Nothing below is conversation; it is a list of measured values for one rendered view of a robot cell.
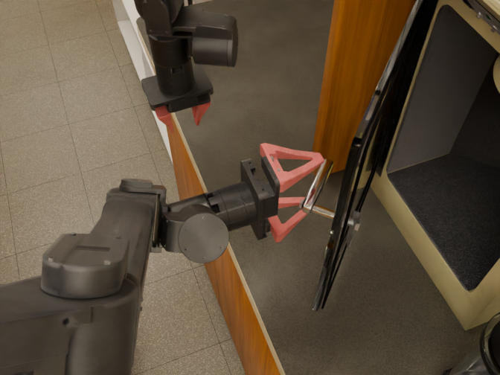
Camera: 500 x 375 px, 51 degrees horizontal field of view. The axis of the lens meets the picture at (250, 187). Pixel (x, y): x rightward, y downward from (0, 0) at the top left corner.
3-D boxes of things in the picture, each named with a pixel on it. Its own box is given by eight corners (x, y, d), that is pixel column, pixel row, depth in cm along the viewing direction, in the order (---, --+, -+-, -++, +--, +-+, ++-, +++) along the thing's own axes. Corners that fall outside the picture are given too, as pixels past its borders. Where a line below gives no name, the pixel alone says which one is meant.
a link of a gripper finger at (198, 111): (214, 132, 90) (210, 92, 82) (175, 145, 88) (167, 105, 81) (202, 106, 94) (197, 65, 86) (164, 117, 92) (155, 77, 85)
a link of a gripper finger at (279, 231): (329, 199, 69) (263, 220, 67) (324, 228, 75) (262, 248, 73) (308, 161, 73) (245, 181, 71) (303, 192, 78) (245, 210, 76)
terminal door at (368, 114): (373, 174, 98) (432, -22, 66) (315, 315, 81) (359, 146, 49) (368, 172, 98) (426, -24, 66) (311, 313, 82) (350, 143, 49)
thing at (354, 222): (356, 237, 71) (363, 213, 66) (351, 250, 69) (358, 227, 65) (342, 232, 71) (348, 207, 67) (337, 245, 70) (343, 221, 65)
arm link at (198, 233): (119, 177, 66) (114, 244, 67) (121, 190, 55) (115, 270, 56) (213, 184, 69) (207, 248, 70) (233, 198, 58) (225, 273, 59)
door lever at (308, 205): (357, 178, 73) (360, 166, 70) (335, 231, 67) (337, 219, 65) (321, 165, 74) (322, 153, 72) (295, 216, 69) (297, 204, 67)
